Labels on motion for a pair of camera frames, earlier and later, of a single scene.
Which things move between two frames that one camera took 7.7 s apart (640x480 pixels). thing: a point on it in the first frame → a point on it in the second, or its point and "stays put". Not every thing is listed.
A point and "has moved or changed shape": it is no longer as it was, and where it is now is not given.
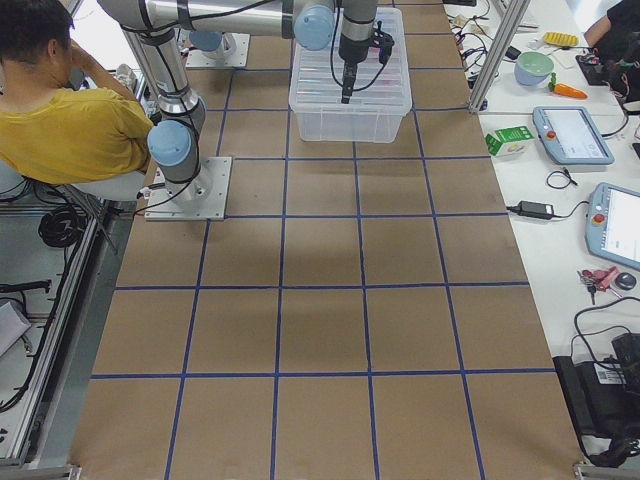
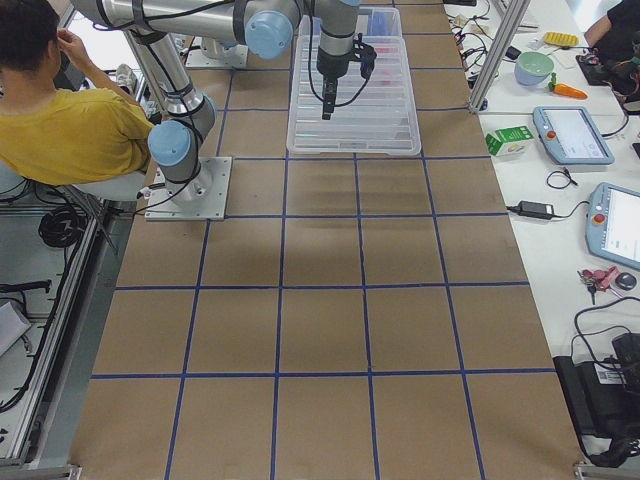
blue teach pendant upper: x=571 y=136 stays put
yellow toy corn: x=561 y=39 stays put
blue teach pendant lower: x=612 y=229 stays put
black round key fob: x=625 y=281 stays put
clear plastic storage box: x=375 y=111 has moved or changed shape
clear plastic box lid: x=317 y=78 has moved or changed shape
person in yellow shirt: x=65 y=117 stays put
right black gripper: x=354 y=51 → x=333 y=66
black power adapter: x=536 y=210 stays put
